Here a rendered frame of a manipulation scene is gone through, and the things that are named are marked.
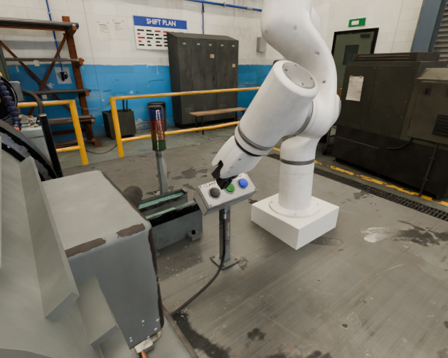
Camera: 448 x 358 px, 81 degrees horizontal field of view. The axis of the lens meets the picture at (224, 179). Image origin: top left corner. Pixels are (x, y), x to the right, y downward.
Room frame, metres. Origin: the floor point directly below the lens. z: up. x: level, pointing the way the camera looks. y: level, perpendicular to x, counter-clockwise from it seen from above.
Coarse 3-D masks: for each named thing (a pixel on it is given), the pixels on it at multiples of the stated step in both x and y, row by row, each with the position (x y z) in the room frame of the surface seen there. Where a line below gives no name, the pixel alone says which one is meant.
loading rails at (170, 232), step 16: (176, 192) 0.92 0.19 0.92; (144, 208) 0.81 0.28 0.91; (160, 208) 0.85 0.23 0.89; (176, 208) 0.80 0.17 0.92; (192, 208) 0.81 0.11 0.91; (160, 224) 0.74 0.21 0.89; (176, 224) 0.77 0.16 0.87; (192, 224) 0.81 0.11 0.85; (160, 240) 0.73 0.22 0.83; (176, 240) 0.77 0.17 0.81; (192, 240) 0.77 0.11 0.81
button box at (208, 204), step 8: (240, 176) 0.71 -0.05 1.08; (208, 184) 0.65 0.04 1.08; (216, 184) 0.66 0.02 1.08; (248, 184) 0.69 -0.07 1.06; (200, 192) 0.62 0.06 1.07; (208, 192) 0.62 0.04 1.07; (224, 192) 0.64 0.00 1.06; (232, 192) 0.65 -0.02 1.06; (240, 192) 0.66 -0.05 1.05; (248, 192) 0.67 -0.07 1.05; (200, 200) 0.62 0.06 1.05; (208, 200) 0.61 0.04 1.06; (216, 200) 0.61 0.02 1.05; (224, 200) 0.62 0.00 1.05; (232, 200) 0.64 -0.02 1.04; (240, 200) 0.68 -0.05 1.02; (200, 208) 0.62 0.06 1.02; (208, 208) 0.59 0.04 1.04; (216, 208) 0.62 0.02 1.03
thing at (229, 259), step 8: (224, 208) 0.66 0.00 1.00; (224, 216) 0.65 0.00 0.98; (224, 224) 0.64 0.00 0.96; (224, 232) 0.63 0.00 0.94; (224, 240) 0.63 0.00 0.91; (224, 248) 0.62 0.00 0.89; (216, 256) 0.68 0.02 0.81; (224, 256) 0.62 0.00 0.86; (232, 256) 0.68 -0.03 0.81; (224, 264) 0.65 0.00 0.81; (232, 264) 0.65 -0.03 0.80; (184, 304) 0.49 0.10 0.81; (176, 312) 0.47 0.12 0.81
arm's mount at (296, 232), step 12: (252, 204) 0.91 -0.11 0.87; (264, 204) 0.91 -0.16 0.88; (324, 204) 0.89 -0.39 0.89; (252, 216) 0.90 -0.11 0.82; (264, 216) 0.85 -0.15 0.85; (276, 216) 0.81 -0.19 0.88; (312, 216) 0.80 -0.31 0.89; (324, 216) 0.81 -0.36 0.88; (336, 216) 0.86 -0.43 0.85; (264, 228) 0.85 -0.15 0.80; (276, 228) 0.80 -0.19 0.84; (288, 228) 0.76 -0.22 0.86; (300, 228) 0.73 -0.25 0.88; (312, 228) 0.77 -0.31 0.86; (324, 228) 0.82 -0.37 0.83; (288, 240) 0.76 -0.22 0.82; (300, 240) 0.73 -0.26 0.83; (312, 240) 0.78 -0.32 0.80
